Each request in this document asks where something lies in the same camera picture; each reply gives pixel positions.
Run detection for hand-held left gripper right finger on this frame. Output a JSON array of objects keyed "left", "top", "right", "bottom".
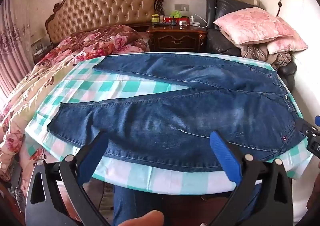
[{"left": 209, "top": 131, "right": 294, "bottom": 226}]

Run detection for pink patterned curtain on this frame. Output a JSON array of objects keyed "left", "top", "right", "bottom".
[{"left": 0, "top": 0, "right": 33, "bottom": 106}]

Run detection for pink floral quilt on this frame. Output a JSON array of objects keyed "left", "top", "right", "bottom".
[{"left": 0, "top": 24, "right": 150, "bottom": 191}]

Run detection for dark wooden nightstand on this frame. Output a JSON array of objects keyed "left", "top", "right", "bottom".
[{"left": 146, "top": 24, "right": 208, "bottom": 53}]

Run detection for white charger with cable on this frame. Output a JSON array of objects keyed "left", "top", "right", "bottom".
[{"left": 189, "top": 13, "right": 208, "bottom": 28}]

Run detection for tufted carved bed headboard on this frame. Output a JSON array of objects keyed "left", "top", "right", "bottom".
[{"left": 45, "top": 0, "right": 166, "bottom": 44}]

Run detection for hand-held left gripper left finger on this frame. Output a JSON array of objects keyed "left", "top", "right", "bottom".
[{"left": 25, "top": 131, "right": 111, "bottom": 226}]

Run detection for red flat box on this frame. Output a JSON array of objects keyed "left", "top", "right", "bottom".
[{"left": 164, "top": 16, "right": 190, "bottom": 25}]

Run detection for beige plaid blanket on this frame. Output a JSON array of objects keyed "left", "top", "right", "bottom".
[{"left": 240, "top": 44, "right": 292, "bottom": 70}]

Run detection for small pink floral pillow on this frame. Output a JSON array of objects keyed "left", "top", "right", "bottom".
[{"left": 266, "top": 36, "right": 309, "bottom": 54}]

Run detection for person's left hand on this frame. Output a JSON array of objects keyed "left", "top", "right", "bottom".
[{"left": 119, "top": 210, "right": 165, "bottom": 226}]

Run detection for blue denim pants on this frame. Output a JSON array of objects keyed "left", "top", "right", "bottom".
[{"left": 47, "top": 52, "right": 307, "bottom": 173}]

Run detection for green checked tablecloth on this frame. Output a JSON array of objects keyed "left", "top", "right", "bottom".
[{"left": 25, "top": 52, "right": 314, "bottom": 195}]

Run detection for black leather armchair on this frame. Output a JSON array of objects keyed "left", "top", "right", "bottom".
[{"left": 205, "top": 0, "right": 298, "bottom": 87}]

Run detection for large pink floral pillow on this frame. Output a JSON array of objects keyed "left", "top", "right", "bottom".
[{"left": 213, "top": 7, "right": 298, "bottom": 46}]

